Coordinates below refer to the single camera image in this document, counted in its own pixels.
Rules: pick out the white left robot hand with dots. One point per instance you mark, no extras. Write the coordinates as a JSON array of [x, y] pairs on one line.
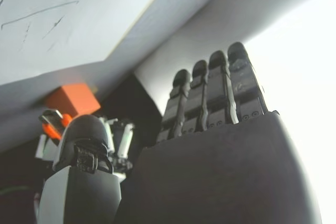
[[210, 182]]

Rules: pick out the orange black utility knife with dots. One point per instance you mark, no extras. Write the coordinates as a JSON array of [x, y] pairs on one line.
[[53, 123]]

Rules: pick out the white paper board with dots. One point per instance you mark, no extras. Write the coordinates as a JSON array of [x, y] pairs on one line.
[[78, 24]]

